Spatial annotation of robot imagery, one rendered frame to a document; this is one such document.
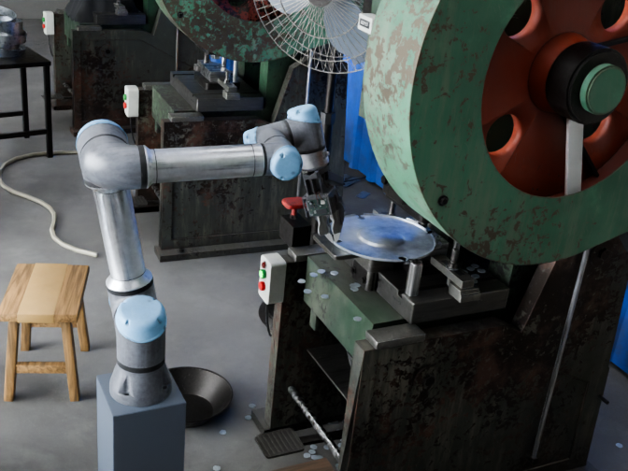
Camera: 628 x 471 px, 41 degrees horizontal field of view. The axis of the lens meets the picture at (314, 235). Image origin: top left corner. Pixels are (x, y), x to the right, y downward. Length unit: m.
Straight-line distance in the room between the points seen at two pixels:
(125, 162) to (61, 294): 1.05
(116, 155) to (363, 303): 0.76
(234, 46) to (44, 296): 1.22
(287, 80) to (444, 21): 2.19
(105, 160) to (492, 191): 0.82
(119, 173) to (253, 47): 1.60
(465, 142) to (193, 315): 1.91
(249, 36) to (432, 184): 1.81
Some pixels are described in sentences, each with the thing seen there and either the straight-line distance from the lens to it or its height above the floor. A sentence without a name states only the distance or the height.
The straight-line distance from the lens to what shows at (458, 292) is 2.15.
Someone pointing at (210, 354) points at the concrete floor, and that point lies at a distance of 3.11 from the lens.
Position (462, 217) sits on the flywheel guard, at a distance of 1.72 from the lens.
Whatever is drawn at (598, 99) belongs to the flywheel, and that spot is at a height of 1.31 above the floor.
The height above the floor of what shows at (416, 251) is 0.78.
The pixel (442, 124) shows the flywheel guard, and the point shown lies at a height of 1.26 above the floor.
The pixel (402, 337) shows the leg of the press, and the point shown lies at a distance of 2.08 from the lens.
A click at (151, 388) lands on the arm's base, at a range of 2.08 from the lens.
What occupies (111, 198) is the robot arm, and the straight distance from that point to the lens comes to 2.00.
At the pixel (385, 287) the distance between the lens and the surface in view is 2.21.
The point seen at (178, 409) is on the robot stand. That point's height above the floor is 0.43.
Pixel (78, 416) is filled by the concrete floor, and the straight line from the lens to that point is 2.83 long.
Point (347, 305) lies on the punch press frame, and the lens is 2.22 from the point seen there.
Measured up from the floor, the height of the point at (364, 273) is 0.69.
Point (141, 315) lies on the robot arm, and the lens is 2.02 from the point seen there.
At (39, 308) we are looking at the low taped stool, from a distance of 2.74.
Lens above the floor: 1.70
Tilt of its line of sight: 25 degrees down
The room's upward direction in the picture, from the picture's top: 6 degrees clockwise
